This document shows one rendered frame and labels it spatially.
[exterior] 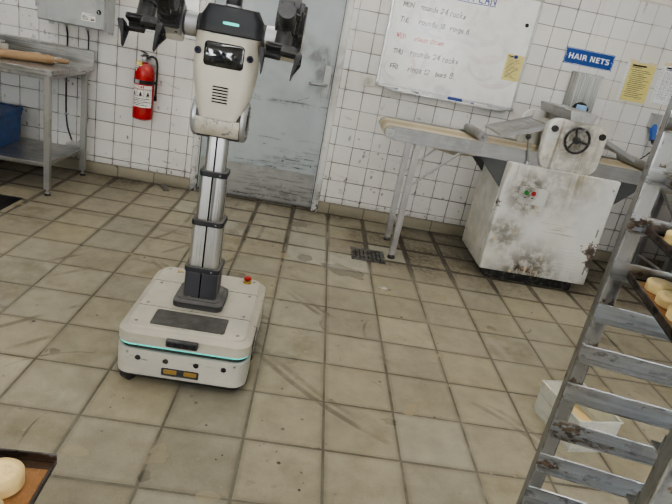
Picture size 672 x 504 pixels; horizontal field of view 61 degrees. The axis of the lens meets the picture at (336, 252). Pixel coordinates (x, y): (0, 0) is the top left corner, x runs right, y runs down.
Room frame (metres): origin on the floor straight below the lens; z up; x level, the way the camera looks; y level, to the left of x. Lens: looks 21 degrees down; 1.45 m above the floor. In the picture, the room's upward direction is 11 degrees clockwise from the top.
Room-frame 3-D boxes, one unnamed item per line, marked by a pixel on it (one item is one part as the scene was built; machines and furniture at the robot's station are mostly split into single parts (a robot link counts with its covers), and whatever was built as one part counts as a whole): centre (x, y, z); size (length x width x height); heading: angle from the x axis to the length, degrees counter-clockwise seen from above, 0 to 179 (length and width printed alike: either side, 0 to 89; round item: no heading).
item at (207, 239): (2.26, 0.54, 0.45); 0.13 x 0.13 x 0.40; 4
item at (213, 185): (2.26, 0.54, 0.65); 0.11 x 0.11 x 0.40; 4
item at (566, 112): (4.24, -1.41, 1.23); 0.58 x 0.19 x 0.07; 4
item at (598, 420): (2.20, -1.18, 0.08); 0.30 x 0.22 x 0.16; 15
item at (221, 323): (2.25, 0.54, 0.24); 0.68 x 0.53 x 0.41; 4
